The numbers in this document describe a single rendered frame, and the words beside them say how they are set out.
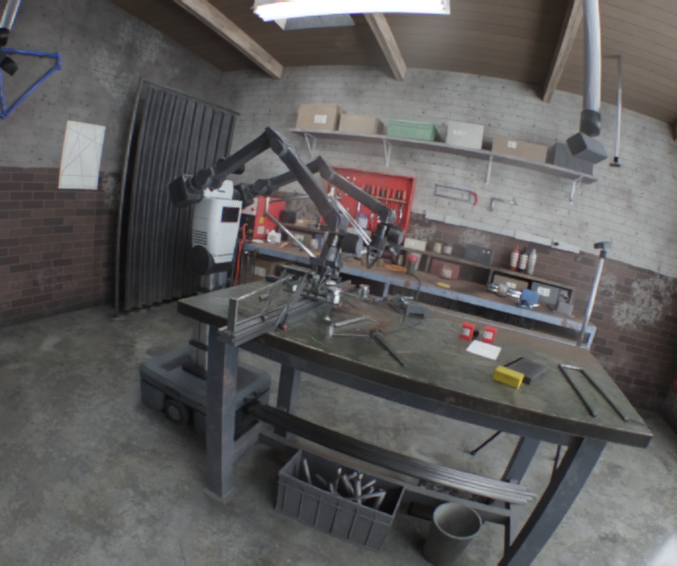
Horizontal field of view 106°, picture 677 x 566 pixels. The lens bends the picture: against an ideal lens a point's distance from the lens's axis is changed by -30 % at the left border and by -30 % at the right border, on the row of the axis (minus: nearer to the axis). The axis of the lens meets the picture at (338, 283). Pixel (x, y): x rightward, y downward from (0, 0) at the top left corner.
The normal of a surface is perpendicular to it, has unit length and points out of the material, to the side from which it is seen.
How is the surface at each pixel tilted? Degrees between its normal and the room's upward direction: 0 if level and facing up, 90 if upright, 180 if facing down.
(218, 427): 90
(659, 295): 90
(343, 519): 90
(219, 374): 90
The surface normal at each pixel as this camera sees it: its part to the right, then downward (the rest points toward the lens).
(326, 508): -0.37, 0.14
